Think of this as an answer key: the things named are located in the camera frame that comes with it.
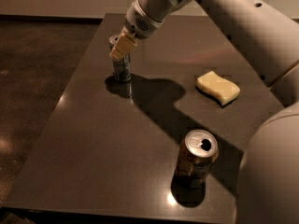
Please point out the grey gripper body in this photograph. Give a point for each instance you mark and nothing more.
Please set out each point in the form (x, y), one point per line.
(140, 20)

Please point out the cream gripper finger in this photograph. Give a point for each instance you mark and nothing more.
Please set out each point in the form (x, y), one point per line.
(125, 43)

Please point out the silver redbull can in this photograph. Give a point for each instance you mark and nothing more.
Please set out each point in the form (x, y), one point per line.
(122, 72)

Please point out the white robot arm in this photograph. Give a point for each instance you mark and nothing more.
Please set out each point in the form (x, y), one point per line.
(267, 186)

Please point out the orange soda can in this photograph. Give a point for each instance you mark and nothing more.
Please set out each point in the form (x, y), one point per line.
(198, 151)

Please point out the yellow sponge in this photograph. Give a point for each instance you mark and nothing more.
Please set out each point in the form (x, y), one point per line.
(223, 90)

